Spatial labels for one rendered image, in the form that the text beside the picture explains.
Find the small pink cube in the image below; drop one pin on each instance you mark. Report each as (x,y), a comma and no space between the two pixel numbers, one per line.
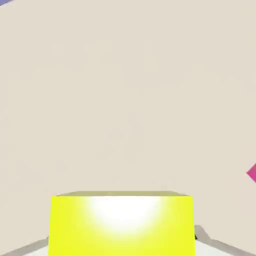
(252,173)

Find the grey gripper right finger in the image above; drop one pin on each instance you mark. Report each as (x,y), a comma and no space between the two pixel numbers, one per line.
(208,249)

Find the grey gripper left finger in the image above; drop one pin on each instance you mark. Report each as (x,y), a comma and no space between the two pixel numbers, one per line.
(38,249)

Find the small yellow cube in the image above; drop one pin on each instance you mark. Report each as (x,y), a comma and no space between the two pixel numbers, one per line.
(80,230)

